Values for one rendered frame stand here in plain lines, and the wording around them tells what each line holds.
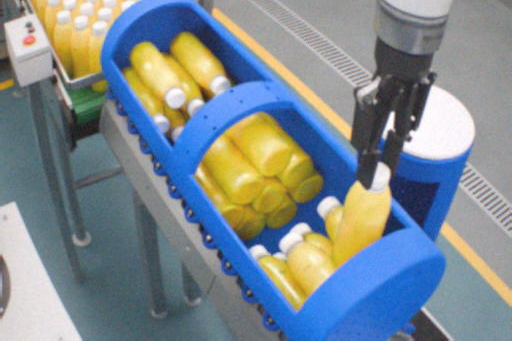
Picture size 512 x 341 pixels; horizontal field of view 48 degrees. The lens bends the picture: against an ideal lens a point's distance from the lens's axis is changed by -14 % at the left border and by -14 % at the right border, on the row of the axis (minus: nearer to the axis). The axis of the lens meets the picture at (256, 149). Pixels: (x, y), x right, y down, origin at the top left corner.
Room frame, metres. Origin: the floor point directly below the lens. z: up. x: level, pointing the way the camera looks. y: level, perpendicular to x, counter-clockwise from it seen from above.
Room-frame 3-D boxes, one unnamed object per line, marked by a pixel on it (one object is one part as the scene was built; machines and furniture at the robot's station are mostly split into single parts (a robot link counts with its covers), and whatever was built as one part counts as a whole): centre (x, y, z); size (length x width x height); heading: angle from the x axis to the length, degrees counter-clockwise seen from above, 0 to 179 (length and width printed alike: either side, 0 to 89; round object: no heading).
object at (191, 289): (1.27, 0.19, 0.31); 0.06 x 0.06 x 0.63; 34
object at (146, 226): (1.19, 0.30, 0.31); 0.06 x 0.06 x 0.63; 34
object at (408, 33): (0.63, -0.17, 1.58); 0.09 x 0.09 x 0.06
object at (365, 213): (0.63, -0.17, 1.22); 0.07 x 0.07 x 0.19
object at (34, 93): (1.29, 0.64, 0.50); 0.04 x 0.04 x 1.00; 34
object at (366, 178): (0.62, -0.15, 1.35); 0.03 x 0.01 x 0.07; 35
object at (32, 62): (1.29, 0.64, 1.05); 0.20 x 0.10 x 0.10; 34
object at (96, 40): (1.33, 0.43, 0.99); 0.07 x 0.07 x 0.19
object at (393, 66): (0.63, -0.17, 1.51); 0.08 x 0.07 x 0.09; 125
